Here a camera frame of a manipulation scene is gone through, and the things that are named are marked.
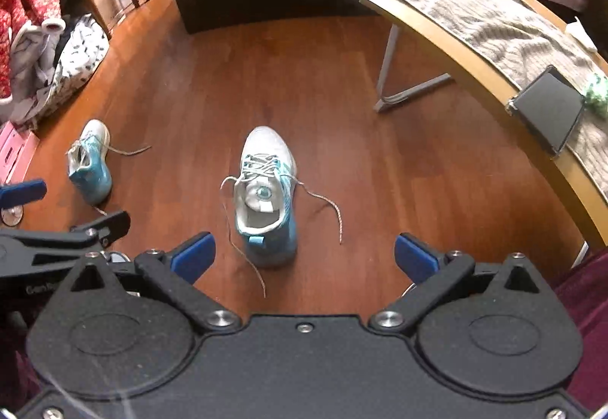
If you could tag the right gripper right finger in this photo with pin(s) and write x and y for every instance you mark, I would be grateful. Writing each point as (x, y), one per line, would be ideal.
(452, 293)

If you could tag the red patterned garment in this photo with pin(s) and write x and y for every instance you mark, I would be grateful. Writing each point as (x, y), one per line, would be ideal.
(26, 27)

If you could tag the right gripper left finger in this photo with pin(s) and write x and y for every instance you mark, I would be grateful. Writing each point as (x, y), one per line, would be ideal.
(153, 294)

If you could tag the clothes pile on floor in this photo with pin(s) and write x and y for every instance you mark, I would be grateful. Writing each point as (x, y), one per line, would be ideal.
(47, 70)

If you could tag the black tablet device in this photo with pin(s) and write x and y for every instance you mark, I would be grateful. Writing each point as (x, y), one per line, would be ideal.
(550, 107)

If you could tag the grey striped cloth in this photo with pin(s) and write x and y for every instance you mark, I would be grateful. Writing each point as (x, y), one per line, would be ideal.
(521, 44)

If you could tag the grey white shoelace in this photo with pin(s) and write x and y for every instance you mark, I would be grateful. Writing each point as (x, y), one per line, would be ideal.
(235, 241)

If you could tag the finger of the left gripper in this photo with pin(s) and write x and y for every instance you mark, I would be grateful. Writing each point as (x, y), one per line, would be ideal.
(23, 193)
(106, 229)

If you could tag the pink box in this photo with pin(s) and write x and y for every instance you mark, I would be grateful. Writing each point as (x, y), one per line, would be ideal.
(16, 153)

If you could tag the small wooden folding table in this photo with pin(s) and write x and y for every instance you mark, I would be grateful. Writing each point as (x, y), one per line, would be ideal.
(569, 180)

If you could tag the white blue sneaker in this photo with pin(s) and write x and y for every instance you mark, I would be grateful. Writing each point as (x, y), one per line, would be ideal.
(87, 169)
(264, 199)

